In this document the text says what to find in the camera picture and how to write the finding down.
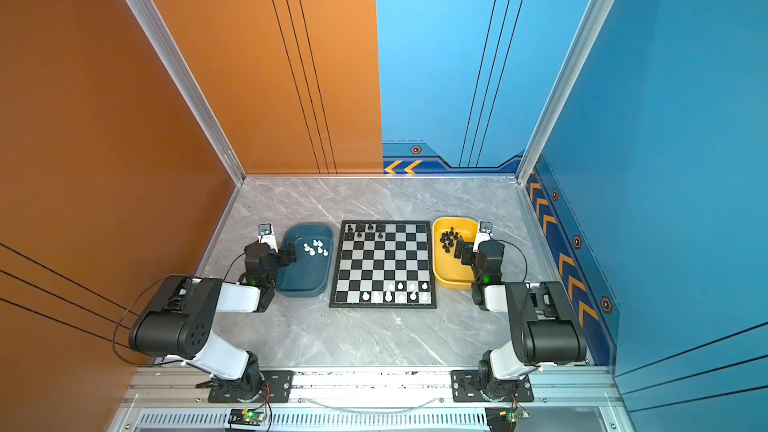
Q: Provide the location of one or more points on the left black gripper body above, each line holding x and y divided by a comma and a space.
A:
285, 255

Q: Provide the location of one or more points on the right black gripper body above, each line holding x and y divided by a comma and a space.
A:
466, 252

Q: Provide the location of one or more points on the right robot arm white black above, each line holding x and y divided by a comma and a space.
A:
543, 327

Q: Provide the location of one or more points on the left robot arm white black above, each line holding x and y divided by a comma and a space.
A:
178, 321

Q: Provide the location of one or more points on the left green circuit board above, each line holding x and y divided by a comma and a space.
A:
247, 419

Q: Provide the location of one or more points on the green circuit board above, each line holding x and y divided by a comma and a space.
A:
511, 416
247, 419

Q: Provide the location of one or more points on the right green circuit board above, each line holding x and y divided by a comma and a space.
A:
511, 416

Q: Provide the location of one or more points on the yellow plastic tray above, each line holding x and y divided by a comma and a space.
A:
449, 272

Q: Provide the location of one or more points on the teal plastic tray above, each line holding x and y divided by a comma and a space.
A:
308, 275

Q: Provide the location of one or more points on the black and white chessboard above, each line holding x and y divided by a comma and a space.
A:
384, 264

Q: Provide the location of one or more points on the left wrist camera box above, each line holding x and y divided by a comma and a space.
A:
266, 235

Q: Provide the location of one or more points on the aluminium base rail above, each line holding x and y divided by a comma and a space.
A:
380, 387

